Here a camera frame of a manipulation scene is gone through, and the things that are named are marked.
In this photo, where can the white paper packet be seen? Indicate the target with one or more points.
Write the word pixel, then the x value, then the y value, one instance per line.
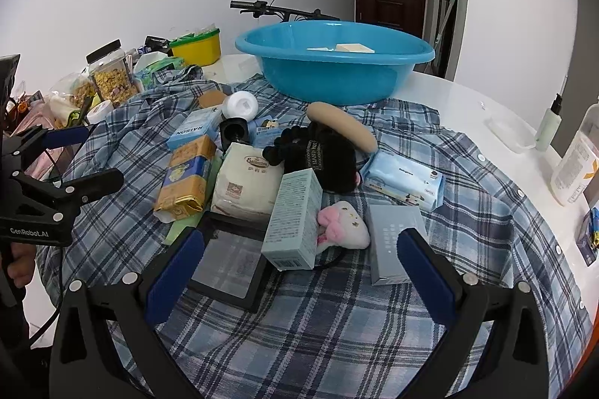
pixel 248 188

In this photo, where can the clear plastic tray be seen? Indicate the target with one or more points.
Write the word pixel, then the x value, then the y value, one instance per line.
pixel 512 134

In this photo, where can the light green packet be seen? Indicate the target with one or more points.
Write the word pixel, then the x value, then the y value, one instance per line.
pixel 175 232

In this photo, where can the white pump bottle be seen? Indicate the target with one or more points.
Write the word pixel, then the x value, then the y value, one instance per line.
pixel 575 165

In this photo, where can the grey rectangular box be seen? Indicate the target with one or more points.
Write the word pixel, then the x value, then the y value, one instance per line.
pixel 388 244

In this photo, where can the blue plastic basin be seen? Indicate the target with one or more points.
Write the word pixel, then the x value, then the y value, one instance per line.
pixel 327 76

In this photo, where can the person's left hand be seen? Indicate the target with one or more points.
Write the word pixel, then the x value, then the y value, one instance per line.
pixel 22 265

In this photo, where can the small dark blue box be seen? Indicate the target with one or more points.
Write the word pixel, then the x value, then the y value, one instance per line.
pixel 588 239

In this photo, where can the black plush glove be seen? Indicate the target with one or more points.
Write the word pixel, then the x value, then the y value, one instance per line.
pixel 323 160

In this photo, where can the yellow container green lid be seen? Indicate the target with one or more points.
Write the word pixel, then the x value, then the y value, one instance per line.
pixel 196 50

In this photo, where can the pale teal tall box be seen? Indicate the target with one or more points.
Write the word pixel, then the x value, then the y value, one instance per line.
pixel 292 221

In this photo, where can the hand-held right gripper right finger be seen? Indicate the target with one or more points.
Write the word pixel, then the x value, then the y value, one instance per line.
pixel 428 277

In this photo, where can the white desktop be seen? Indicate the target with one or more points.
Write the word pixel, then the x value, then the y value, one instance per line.
pixel 468 99

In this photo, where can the orange translucent soap box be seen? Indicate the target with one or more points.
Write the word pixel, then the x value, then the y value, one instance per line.
pixel 213 99

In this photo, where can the pale green spray bottle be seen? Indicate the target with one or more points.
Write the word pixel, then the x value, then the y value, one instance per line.
pixel 548 127

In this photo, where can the small white piece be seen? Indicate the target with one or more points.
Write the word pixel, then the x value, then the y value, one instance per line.
pixel 322 48

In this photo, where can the light blue wipes packet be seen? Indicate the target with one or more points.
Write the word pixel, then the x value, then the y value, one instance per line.
pixel 402 181

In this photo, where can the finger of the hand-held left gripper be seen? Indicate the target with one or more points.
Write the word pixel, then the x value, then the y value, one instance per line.
pixel 93 183
pixel 65 136

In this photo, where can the pink bag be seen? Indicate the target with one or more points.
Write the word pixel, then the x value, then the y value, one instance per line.
pixel 35 120

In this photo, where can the small black container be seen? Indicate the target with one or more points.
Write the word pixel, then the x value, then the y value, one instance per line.
pixel 234 129

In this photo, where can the white round jar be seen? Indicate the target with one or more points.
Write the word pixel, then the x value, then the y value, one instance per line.
pixel 100 112

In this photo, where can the yellow foil packet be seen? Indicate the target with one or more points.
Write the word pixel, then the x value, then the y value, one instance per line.
pixel 185 174

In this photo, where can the blue and white carton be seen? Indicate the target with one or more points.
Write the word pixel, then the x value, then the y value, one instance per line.
pixel 192 129

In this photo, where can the blue plaid shirt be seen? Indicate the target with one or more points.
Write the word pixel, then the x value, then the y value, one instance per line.
pixel 327 333

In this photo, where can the clear cereal jar black lid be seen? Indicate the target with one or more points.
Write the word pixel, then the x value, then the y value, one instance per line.
pixel 112 85

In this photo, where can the black plastic bag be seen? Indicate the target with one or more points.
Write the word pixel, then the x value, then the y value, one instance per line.
pixel 157 44

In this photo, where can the cream soap bar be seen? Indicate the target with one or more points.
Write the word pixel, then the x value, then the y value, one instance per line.
pixel 355 47

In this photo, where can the black bicycle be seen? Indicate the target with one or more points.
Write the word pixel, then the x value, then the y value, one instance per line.
pixel 281 11

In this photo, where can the black box clear lid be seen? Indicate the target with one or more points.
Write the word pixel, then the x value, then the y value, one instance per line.
pixel 229 263

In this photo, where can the small pastel blue box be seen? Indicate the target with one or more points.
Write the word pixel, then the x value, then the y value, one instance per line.
pixel 266 128

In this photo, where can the bag of nuts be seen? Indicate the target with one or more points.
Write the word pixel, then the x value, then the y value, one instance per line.
pixel 79 92

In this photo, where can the green floral tissue box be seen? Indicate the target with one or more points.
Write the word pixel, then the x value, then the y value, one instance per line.
pixel 159 70

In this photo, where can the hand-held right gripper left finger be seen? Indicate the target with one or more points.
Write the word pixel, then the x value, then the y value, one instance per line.
pixel 175 272

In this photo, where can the white lotion bottle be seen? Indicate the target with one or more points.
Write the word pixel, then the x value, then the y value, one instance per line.
pixel 241 105

